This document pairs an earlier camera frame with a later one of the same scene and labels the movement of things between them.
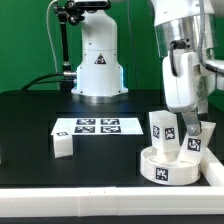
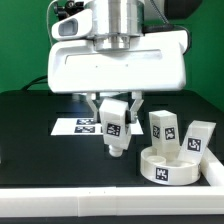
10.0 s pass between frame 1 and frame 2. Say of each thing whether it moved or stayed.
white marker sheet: stayed
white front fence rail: stayed
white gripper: moved
